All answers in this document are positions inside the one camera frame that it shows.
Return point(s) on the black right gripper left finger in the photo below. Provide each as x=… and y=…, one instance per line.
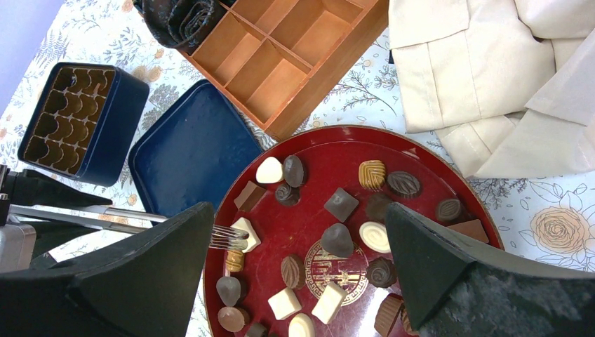
x=143, y=285

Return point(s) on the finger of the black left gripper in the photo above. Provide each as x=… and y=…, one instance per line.
x=31, y=188
x=52, y=235

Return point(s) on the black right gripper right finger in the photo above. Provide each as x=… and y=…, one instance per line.
x=454, y=285

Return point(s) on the silver serving tongs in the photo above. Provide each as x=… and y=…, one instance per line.
x=225, y=238

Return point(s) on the dark shell chocolate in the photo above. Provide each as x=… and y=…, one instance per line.
x=381, y=273

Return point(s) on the blue chocolate tin box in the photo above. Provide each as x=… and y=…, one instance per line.
x=84, y=122

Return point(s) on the white rectangular chocolate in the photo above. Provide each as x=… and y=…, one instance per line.
x=329, y=303

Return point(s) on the white square chocolate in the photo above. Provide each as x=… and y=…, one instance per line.
x=284, y=304

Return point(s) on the blue tin lid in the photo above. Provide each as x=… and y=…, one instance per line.
x=193, y=152

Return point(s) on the red round tray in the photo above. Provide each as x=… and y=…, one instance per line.
x=332, y=156

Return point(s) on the beige crumpled cloth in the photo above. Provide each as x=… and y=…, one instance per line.
x=507, y=86

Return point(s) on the orange wooden divided box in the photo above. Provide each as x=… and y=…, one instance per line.
x=277, y=60

